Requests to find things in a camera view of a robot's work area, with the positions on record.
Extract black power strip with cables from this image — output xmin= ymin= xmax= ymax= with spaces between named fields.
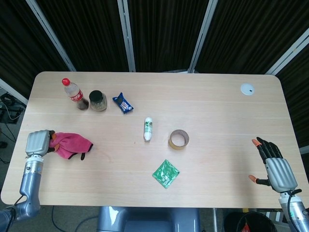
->
xmin=0 ymin=93 xmax=25 ymax=125

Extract grey robot torso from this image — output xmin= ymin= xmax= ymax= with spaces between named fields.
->
xmin=96 ymin=206 xmax=201 ymax=232

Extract black trash bin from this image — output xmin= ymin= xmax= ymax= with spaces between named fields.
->
xmin=223 ymin=211 xmax=278 ymax=232

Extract cola bottle red label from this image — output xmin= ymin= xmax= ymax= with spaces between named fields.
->
xmin=61 ymin=77 xmax=89 ymax=111

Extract small white bottle green label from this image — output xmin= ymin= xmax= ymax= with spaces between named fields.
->
xmin=143 ymin=117 xmax=154 ymax=143

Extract yellow tape roll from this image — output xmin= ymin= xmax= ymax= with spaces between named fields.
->
xmin=168 ymin=129 xmax=190 ymax=151

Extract green foil sachet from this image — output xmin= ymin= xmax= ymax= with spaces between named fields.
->
xmin=152 ymin=159 xmax=181 ymax=190

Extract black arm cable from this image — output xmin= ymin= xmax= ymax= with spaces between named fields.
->
xmin=286 ymin=189 xmax=302 ymax=232

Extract dark ribbed partition panel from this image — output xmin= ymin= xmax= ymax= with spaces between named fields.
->
xmin=126 ymin=0 xmax=211 ymax=73
xmin=194 ymin=0 xmax=309 ymax=74
xmin=36 ymin=0 xmax=128 ymax=73
xmin=0 ymin=0 xmax=70 ymax=94
xmin=275 ymin=45 xmax=309 ymax=154

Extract blue snack packet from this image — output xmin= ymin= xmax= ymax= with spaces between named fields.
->
xmin=112 ymin=92 xmax=134 ymax=115

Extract white cable grommet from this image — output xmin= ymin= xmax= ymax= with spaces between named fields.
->
xmin=240 ymin=83 xmax=255 ymax=96

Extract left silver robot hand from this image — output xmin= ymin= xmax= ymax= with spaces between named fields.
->
xmin=25 ymin=130 xmax=60 ymax=157

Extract glass jar black lid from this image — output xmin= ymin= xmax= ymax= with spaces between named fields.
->
xmin=88 ymin=90 xmax=108 ymax=112

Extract pink microfiber cloth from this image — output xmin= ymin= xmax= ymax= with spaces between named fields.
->
xmin=48 ymin=131 xmax=94 ymax=160

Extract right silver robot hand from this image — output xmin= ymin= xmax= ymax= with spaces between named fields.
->
xmin=248 ymin=137 xmax=298 ymax=193

